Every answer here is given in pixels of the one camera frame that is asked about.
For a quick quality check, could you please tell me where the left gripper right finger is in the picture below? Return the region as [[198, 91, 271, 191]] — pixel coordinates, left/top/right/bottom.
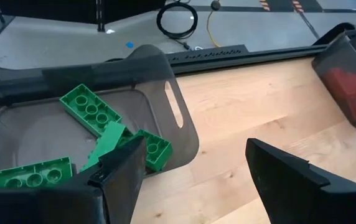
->
[[245, 138, 356, 224]]

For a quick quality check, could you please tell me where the grey translucent plastic bin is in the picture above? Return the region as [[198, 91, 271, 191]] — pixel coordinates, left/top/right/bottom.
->
[[0, 44, 200, 190], [311, 29, 356, 130]]

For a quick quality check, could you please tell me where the green building block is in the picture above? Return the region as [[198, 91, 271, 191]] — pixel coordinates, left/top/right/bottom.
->
[[59, 83, 123, 138], [80, 121, 135, 174], [131, 129, 174, 173], [0, 156, 74, 189]]

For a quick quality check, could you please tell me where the black aluminium table frame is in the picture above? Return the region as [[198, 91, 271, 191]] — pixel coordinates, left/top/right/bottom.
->
[[0, 22, 356, 103]]

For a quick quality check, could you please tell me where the coiled black cable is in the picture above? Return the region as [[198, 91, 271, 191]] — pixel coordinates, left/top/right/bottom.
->
[[156, 1, 199, 50]]

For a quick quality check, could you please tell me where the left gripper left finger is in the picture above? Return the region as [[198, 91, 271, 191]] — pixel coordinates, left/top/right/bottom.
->
[[87, 136, 148, 224]]

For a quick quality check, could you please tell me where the yellow cable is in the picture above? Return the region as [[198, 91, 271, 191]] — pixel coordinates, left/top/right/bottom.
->
[[206, 11, 221, 48]]

